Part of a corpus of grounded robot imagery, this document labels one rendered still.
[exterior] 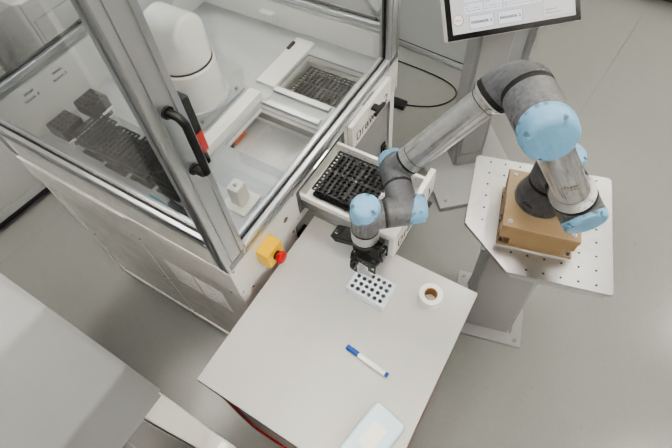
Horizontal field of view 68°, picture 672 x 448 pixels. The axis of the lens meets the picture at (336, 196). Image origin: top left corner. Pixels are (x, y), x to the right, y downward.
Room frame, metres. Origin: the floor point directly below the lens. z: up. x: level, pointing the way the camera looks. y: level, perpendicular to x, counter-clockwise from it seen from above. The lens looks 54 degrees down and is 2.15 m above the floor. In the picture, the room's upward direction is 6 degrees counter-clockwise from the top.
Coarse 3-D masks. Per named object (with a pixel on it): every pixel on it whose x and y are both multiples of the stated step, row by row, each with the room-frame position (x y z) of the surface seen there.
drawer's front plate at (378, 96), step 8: (384, 80) 1.36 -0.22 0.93; (384, 88) 1.34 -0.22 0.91; (376, 96) 1.29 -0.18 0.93; (384, 96) 1.34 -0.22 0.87; (368, 104) 1.25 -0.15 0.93; (360, 112) 1.22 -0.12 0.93; (368, 112) 1.24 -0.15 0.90; (352, 120) 1.18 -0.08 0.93; (360, 120) 1.19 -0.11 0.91; (368, 120) 1.24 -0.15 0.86; (352, 128) 1.15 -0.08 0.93; (360, 128) 1.19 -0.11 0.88; (368, 128) 1.24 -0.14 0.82; (352, 136) 1.15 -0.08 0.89; (360, 136) 1.19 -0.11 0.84; (352, 144) 1.15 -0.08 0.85
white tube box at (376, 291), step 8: (352, 280) 0.65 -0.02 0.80; (360, 280) 0.65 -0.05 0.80; (368, 280) 0.65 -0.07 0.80; (376, 280) 0.64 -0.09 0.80; (384, 280) 0.64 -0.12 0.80; (352, 288) 0.63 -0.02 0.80; (360, 288) 0.62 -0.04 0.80; (368, 288) 0.62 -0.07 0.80; (376, 288) 0.62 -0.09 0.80; (384, 288) 0.62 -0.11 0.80; (392, 288) 0.61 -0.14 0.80; (360, 296) 0.60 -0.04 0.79; (368, 296) 0.61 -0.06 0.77; (376, 296) 0.59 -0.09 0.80; (384, 296) 0.60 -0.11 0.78; (368, 304) 0.59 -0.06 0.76; (376, 304) 0.57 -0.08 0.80; (384, 304) 0.57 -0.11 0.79
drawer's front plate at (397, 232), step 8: (432, 168) 0.94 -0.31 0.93; (432, 176) 0.91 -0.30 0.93; (424, 184) 0.88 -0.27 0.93; (432, 184) 0.92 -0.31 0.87; (416, 192) 0.86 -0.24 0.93; (424, 192) 0.87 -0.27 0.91; (392, 232) 0.73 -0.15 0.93; (400, 232) 0.74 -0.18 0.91; (392, 240) 0.71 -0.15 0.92; (400, 240) 0.74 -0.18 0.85; (392, 248) 0.70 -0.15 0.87; (392, 256) 0.70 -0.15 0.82
